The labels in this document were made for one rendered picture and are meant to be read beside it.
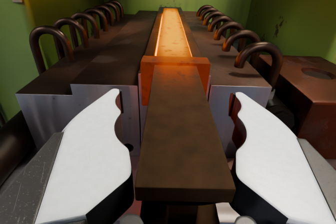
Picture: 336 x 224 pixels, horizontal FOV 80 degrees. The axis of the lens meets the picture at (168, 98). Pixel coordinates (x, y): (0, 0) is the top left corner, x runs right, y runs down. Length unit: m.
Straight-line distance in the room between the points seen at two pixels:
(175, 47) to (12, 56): 0.25
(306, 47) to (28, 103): 0.39
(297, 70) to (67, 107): 0.23
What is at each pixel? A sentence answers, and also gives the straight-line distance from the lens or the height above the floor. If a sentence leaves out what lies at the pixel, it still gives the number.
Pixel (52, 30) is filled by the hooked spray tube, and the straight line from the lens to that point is 0.23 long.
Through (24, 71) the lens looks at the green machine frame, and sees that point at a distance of 0.37.
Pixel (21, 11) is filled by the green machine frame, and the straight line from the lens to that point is 0.34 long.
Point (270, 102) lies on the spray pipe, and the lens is 0.20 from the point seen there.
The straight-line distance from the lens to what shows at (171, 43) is 0.20.
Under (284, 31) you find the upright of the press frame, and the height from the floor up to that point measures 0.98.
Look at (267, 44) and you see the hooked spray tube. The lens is 0.18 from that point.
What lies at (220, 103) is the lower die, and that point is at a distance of 0.17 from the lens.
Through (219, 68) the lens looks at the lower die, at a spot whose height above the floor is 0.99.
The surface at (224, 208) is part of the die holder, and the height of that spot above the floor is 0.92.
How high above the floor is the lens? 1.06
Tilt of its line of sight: 30 degrees down
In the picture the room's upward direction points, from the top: 2 degrees clockwise
